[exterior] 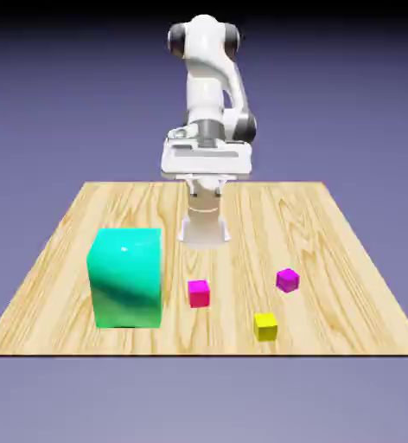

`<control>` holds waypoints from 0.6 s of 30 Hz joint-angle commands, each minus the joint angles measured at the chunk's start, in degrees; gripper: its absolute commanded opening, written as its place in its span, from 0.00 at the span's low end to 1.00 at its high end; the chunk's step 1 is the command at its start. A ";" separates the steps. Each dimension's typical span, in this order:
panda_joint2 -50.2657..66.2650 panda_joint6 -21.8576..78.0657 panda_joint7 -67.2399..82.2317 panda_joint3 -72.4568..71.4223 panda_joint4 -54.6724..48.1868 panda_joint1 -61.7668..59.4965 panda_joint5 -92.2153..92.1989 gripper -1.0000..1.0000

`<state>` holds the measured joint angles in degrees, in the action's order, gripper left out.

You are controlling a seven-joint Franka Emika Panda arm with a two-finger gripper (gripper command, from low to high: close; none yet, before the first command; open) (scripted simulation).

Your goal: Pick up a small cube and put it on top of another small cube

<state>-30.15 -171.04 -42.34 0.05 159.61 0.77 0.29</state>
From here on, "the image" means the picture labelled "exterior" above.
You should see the small pink cube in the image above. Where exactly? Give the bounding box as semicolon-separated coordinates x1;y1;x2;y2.
187;279;211;309

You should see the small yellow cube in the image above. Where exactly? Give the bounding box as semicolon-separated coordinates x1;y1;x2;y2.
252;311;279;343

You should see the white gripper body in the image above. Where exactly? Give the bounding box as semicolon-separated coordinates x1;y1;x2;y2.
160;137;253;182

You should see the small magenta cube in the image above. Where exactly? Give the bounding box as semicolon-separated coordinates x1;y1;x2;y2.
275;267;301;294

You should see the large teal box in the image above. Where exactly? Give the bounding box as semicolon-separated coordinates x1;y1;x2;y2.
86;227;163;330

